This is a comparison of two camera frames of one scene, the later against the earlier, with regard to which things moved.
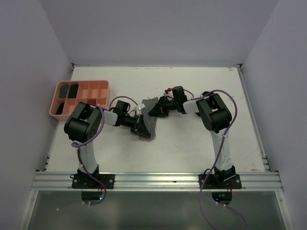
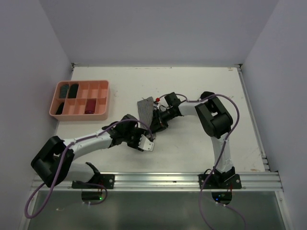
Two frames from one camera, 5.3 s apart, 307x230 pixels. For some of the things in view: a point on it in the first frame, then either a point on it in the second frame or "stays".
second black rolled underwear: x=60 y=109 stays
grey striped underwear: x=150 y=121 stays
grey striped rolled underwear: x=64 y=91 stays
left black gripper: x=138 y=126 → x=140 y=131
